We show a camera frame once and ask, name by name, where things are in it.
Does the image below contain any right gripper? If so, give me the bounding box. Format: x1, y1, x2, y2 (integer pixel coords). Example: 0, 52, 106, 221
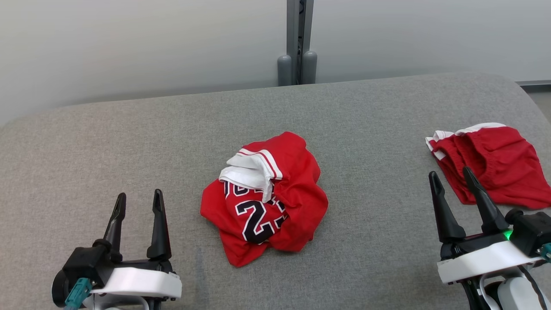
430, 167, 544, 285

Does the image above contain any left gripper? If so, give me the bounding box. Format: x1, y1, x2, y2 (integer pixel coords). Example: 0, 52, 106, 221
86, 189, 182, 310

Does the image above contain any red shorts white side stripe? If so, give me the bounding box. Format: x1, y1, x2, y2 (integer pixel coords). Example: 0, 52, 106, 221
425, 123, 551, 210

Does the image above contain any red Bulls 23 jersey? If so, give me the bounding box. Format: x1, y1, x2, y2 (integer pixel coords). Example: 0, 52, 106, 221
200, 131, 329, 267

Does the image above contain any left camera cable teal connector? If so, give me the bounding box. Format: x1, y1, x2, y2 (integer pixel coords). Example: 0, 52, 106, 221
65, 278, 92, 310

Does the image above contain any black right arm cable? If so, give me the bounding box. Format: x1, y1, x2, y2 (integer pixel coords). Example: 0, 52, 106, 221
519, 265, 545, 310

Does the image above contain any grey partition post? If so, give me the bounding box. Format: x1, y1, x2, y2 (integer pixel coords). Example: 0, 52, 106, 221
278, 0, 318, 87

